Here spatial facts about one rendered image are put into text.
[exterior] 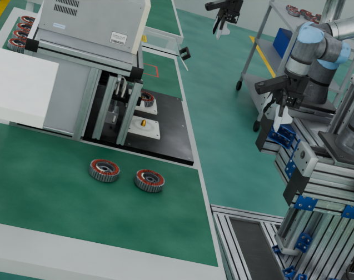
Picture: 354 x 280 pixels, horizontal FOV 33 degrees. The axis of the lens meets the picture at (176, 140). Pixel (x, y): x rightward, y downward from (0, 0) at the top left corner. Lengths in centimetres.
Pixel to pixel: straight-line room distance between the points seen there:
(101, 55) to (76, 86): 16
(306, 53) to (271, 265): 142
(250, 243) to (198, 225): 108
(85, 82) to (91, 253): 73
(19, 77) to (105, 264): 60
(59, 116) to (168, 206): 57
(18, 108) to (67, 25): 88
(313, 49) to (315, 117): 96
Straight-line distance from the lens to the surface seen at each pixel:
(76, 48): 225
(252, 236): 323
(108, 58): 225
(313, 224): 292
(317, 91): 283
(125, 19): 232
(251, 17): 813
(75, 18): 233
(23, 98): 157
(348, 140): 244
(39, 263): 176
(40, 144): 229
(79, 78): 227
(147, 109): 274
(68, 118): 235
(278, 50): 538
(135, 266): 184
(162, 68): 341
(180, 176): 236
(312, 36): 195
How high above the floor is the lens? 189
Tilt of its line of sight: 26 degrees down
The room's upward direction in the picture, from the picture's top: 20 degrees clockwise
